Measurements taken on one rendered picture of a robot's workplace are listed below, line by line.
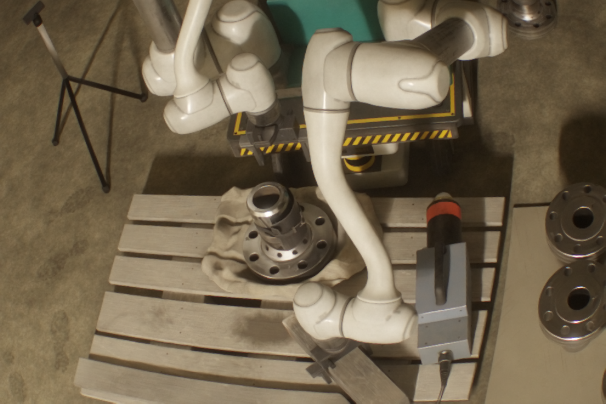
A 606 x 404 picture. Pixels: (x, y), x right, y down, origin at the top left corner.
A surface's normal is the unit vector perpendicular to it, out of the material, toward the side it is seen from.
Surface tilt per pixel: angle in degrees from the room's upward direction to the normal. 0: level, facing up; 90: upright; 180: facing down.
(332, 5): 90
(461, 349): 90
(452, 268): 0
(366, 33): 90
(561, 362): 0
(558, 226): 0
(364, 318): 40
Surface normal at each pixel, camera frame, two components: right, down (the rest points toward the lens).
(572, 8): -0.26, -0.61
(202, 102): 0.18, 0.25
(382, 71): -0.39, 0.00
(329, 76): -0.56, 0.18
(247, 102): 0.22, 0.73
